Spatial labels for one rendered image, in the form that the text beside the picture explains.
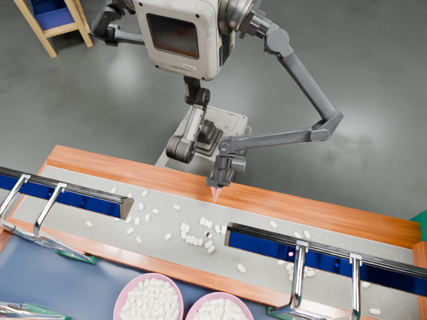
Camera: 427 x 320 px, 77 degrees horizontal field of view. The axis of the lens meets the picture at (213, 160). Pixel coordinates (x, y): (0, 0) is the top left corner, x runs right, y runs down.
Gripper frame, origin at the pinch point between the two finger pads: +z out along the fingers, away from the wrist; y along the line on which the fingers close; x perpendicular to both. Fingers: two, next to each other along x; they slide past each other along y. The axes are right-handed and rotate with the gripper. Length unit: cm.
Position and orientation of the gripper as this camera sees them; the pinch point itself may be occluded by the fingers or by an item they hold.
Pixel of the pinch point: (215, 200)
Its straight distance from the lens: 117.9
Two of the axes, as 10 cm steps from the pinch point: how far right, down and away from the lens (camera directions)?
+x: 1.9, -1.4, 9.7
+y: 9.7, 1.9, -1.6
